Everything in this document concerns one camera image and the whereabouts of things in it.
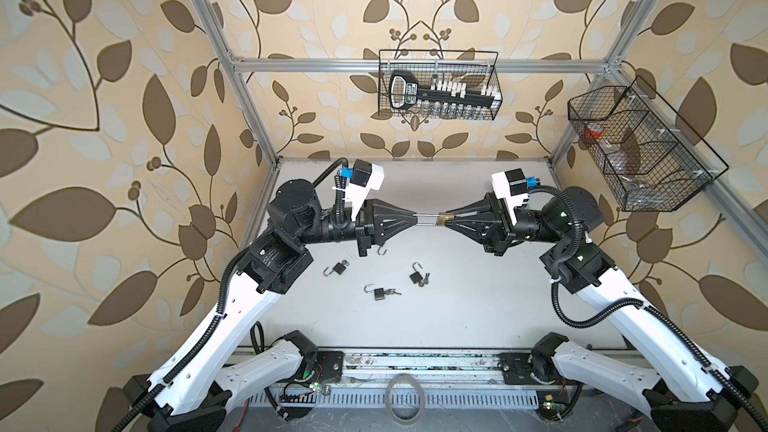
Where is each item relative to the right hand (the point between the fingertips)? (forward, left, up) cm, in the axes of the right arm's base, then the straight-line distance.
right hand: (449, 221), depth 51 cm
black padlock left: (+12, +27, -43) cm, 52 cm away
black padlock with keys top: (+18, +15, -44) cm, 50 cm away
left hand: (-1, +6, +2) cm, 6 cm away
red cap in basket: (+39, -50, -15) cm, 65 cm away
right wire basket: (+23, -55, -10) cm, 61 cm away
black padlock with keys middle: (+8, +3, -43) cm, 44 cm away
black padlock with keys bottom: (+4, +14, -43) cm, 46 cm away
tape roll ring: (-20, +12, -40) cm, 46 cm away
